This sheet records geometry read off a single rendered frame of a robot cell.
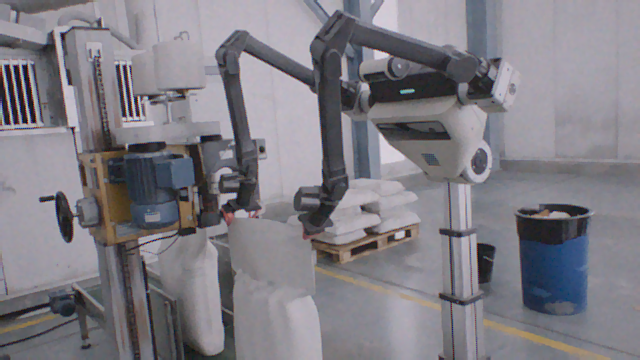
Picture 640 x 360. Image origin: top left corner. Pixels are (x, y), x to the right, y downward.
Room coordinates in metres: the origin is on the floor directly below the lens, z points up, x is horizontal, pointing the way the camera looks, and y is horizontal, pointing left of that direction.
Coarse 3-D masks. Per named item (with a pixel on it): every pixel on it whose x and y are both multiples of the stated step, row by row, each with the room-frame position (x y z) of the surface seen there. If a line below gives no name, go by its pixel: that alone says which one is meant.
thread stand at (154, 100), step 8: (160, 40) 1.81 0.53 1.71; (176, 40) 1.71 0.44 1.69; (152, 96) 1.90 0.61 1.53; (168, 96) 1.67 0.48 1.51; (176, 96) 1.65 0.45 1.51; (184, 96) 1.69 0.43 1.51; (192, 96) 1.73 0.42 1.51; (152, 104) 1.92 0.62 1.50; (168, 104) 1.80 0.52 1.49; (168, 112) 1.81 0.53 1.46; (168, 120) 1.81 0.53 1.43
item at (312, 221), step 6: (300, 216) 1.44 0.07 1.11; (306, 216) 1.45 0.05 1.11; (312, 216) 1.42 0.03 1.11; (318, 216) 1.41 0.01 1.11; (324, 216) 1.40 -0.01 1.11; (330, 216) 1.42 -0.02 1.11; (306, 222) 1.43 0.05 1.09; (312, 222) 1.43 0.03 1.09; (318, 222) 1.42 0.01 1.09; (324, 222) 1.43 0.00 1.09; (330, 222) 1.47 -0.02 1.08; (306, 228) 1.41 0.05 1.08; (312, 228) 1.42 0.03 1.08; (318, 228) 1.43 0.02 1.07; (324, 228) 1.45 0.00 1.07
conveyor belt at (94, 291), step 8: (152, 280) 3.23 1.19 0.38; (88, 288) 3.18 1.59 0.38; (96, 288) 3.16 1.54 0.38; (160, 288) 3.05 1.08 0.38; (96, 296) 3.00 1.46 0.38; (224, 328) 2.35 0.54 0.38; (232, 328) 2.35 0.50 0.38; (224, 336) 2.26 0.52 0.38; (232, 336) 2.26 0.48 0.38; (184, 344) 2.21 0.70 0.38; (224, 344) 2.18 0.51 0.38; (232, 344) 2.17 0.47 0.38; (184, 352) 2.13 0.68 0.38; (192, 352) 2.12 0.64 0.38; (224, 352) 2.10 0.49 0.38; (232, 352) 2.09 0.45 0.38
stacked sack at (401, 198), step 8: (400, 192) 5.22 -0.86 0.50; (408, 192) 5.23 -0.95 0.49; (384, 200) 4.90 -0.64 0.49; (392, 200) 4.94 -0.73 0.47; (400, 200) 5.03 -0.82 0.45; (408, 200) 5.10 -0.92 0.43; (360, 208) 5.02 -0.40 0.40; (368, 208) 4.94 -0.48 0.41; (376, 208) 4.83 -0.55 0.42; (384, 208) 4.86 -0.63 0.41
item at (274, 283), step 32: (256, 224) 1.75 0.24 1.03; (256, 256) 1.65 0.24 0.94; (288, 256) 1.56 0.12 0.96; (256, 288) 1.63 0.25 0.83; (288, 288) 1.56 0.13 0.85; (256, 320) 1.61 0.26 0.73; (288, 320) 1.51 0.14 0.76; (256, 352) 1.61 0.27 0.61; (288, 352) 1.51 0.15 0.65; (320, 352) 1.57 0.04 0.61
